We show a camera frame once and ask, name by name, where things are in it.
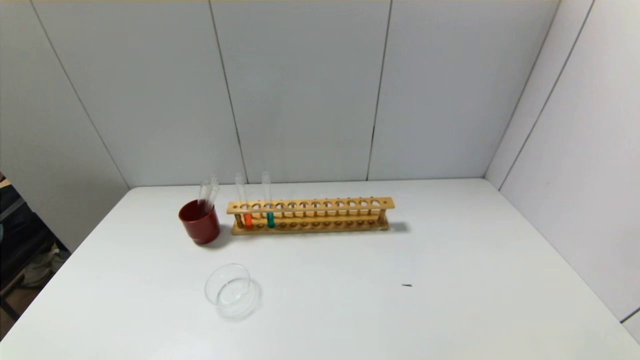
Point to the blue pigment glass test tube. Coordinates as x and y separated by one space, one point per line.
270 220

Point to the red pigment glass test tube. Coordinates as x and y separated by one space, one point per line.
248 220

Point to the wooden test tube rack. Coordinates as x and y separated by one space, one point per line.
310 204

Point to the dark red cup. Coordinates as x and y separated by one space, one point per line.
201 227

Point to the clear glass dish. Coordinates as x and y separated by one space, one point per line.
232 295

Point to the pale shoes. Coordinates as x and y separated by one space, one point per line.
45 265

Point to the dark background furniture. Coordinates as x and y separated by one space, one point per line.
20 235

